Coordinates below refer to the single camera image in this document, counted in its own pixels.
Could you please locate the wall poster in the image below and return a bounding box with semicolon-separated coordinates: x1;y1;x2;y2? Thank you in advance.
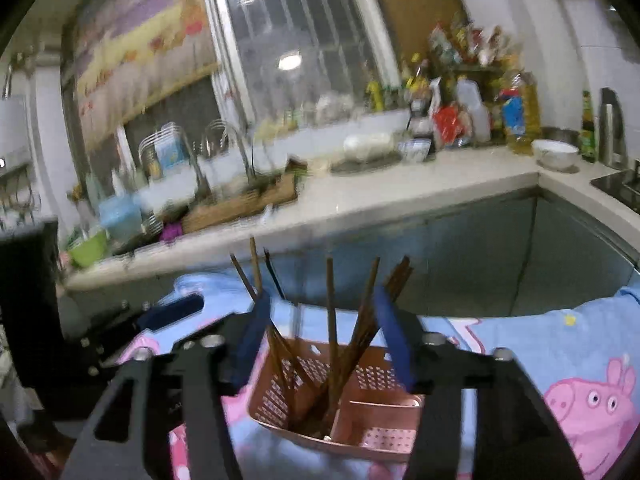
70;0;222;151

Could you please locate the chrome faucet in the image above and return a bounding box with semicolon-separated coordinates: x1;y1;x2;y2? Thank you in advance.
202;119;257;187
137;129;212;202

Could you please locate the blue plastic container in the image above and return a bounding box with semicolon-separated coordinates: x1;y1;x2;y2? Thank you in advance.
97;195;143;243

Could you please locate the green plastic bowl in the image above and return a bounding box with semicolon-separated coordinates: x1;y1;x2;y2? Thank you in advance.
67;230;110;268

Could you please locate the pink perforated plastic basket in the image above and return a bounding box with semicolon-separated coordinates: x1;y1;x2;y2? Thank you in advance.
247;337;426;463

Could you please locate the blue pig printed blanket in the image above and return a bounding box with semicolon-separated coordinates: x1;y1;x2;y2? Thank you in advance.
120;272;640;480

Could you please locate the yellow cooking oil bottle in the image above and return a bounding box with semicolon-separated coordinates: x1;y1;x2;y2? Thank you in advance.
500;70;543;156

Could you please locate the barred window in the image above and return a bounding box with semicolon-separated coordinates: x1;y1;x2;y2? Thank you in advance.
200;0;396;126

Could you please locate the row of condiment bottles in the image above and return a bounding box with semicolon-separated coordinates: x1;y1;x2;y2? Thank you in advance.
365;55;431;111

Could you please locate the green glass bottle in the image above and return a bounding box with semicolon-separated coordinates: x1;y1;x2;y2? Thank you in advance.
580;90;598;163

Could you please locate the blue patterned white bowl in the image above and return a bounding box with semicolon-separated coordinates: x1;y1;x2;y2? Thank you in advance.
397;139;433;163

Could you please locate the wooden cutting board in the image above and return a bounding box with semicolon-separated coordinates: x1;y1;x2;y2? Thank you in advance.
180;170;301;233

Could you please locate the white plastic jug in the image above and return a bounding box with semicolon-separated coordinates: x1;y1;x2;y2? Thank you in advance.
456;77;493;143

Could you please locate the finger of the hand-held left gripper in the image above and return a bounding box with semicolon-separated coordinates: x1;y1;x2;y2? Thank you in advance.
137;293;206;334
81;304;222;377

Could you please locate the steel kettle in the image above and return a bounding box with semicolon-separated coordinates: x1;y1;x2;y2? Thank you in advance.
597;87;628;171

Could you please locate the red packet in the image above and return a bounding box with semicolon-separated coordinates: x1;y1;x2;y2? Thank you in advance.
432;102;473;148

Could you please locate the white plastic bag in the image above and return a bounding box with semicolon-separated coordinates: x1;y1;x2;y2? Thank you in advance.
342;132;396;161

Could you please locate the kitchen counter with cabinets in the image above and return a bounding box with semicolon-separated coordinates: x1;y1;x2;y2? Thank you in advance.
60;147;640;321

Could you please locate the group of seasoning packets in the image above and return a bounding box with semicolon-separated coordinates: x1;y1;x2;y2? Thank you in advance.
427;12;523;73

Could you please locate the bunch of wooden chopsticks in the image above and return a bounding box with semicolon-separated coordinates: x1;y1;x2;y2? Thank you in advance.
229;237;415;438

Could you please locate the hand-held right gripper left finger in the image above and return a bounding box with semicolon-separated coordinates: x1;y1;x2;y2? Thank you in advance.
65;292;273;480

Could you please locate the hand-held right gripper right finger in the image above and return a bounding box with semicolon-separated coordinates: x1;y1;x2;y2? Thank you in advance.
374;285;586;480

